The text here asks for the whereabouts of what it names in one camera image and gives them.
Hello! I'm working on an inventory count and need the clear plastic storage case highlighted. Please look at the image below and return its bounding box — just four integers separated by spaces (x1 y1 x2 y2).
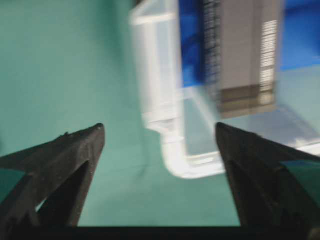
130 0 320 179

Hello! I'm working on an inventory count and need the black camera box right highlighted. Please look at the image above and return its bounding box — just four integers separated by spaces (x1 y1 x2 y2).
202 0 284 118

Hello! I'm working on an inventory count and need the blue foam liner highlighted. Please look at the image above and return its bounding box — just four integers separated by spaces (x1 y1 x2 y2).
179 0 320 87

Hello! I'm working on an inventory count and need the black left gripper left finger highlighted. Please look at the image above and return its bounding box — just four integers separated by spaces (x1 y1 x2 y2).
0 123 105 227

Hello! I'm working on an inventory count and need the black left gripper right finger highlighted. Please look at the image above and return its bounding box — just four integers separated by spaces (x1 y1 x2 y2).
215 122 320 227

